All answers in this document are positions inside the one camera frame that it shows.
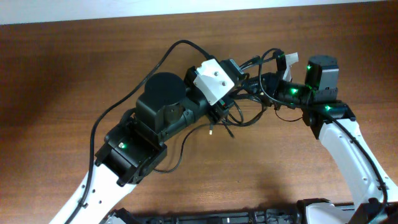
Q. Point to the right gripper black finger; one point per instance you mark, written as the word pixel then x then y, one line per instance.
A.
pixel 253 95
pixel 250 82

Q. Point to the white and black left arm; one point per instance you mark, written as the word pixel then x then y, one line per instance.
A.
pixel 136 145

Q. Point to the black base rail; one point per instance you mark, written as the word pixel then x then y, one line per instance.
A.
pixel 287 213

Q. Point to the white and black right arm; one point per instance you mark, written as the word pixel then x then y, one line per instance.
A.
pixel 334 124

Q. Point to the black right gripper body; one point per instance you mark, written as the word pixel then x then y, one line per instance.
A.
pixel 272 95

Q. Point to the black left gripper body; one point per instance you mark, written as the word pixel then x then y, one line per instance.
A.
pixel 216 112

